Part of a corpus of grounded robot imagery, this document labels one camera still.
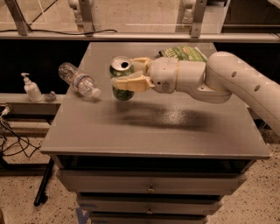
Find top grey drawer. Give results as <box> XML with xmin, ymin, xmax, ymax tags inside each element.
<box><xmin>57</xmin><ymin>170</ymin><xmax>246</xmax><ymax>195</ymax></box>

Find white pump dispenser bottle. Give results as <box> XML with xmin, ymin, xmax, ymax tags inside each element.
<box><xmin>21</xmin><ymin>73</ymin><xmax>43</xmax><ymax>102</ymax></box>

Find grey drawer cabinet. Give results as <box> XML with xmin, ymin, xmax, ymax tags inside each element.
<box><xmin>42</xmin><ymin>43</ymin><xmax>270</xmax><ymax>220</ymax></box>

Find bottom grey drawer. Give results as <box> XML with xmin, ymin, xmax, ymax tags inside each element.
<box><xmin>90</xmin><ymin>215</ymin><xmax>207</xmax><ymax>224</ymax></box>

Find black cable on ledge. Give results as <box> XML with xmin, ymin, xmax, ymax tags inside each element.
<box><xmin>0</xmin><ymin>27</ymin><xmax>118</xmax><ymax>37</ymax></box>

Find green chip bag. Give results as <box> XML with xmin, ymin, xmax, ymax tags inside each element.
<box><xmin>159</xmin><ymin>45</ymin><xmax>207</xmax><ymax>62</ymax></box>

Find black metal stand leg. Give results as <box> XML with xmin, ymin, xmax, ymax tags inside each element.
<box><xmin>33</xmin><ymin>158</ymin><xmax>54</xmax><ymax>207</ymax></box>

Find grey metal railing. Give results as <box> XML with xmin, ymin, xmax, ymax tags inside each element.
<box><xmin>0</xmin><ymin>0</ymin><xmax>280</xmax><ymax>44</ymax></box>

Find grey drawer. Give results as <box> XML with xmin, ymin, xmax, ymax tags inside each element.
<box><xmin>77</xmin><ymin>195</ymin><xmax>222</xmax><ymax>216</ymax></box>
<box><xmin>57</xmin><ymin>170</ymin><xmax>246</xmax><ymax>195</ymax></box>
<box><xmin>90</xmin><ymin>215</ymin><xmax>207</xmax><ymax>224</ymax></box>

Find green soda can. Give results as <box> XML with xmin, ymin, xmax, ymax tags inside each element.
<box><xmin>108</xmin><ymin>55</ymin><xmax>136</xmax><ymax>102</ymax></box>

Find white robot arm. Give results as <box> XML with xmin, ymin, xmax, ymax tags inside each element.
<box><xmin>111</xmin><ymin>52</ymin><xmax>280</xmax><ymax>135</ymax></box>

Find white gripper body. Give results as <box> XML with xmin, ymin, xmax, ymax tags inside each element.
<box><xmin>147</xmin><ymin>57</ymin><xmax>179</xmax><ymax>94</ymax></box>

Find tangled black floor cables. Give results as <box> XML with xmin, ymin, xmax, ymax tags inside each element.
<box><xmin>0</xmin><ymin>105</ymin><xmax>41</xmax><ymax>159</ymax></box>

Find small crumpled foil object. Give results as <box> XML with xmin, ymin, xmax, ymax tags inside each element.
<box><xmin>45</xmin><ymin>91</ymin><xmax>56</xmax><ymax>102</ymax></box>

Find middle grey drawer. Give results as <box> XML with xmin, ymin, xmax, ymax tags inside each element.
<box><xmin>77</xmin><ymin>195</ymin><xmax>222</xmax><ymax>216</ymax></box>

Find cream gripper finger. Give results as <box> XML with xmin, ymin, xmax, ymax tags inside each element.
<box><xmin>131</xmin><ymin>57</ymin><xmax>152</xmax><ymax>74</ymax></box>
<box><xmin>111</xmin><ymin>73</ymin><xmax>155</xmax><ymax>92</ymax></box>

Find clear plastic water bottle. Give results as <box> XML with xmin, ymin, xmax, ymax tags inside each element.
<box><xmin>59</xmin><ymin>62</ymin><xmax>101</xmax><ymax>98</ymax></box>

